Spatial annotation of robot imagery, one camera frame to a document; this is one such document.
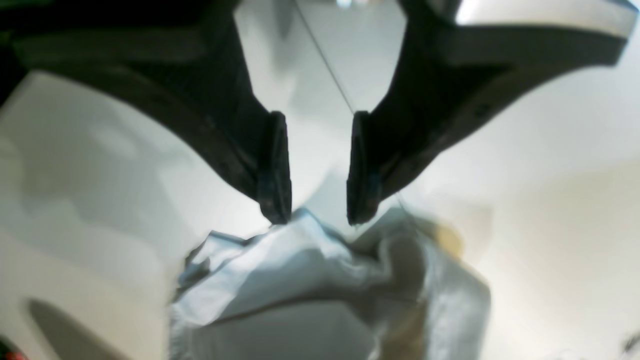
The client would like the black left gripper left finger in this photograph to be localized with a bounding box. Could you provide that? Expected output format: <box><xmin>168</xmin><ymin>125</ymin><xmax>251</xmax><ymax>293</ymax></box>
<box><xmin>0</xmin><ymin>0</ymin><xmax>292</xmax><ymax>224</ymax></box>

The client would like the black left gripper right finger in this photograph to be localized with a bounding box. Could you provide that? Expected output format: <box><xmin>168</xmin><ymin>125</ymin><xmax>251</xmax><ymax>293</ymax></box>
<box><xmin>346</xmin><ymin>0</ymin><xmax>639</xmax><ymax>226</ymax></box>

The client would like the white t-shirt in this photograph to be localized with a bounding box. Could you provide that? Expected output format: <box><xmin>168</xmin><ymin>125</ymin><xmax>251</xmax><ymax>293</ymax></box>
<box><xmin>167</xmin><ymin>207</ymin><xmax>491</xmax><ymax>360</ymax></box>

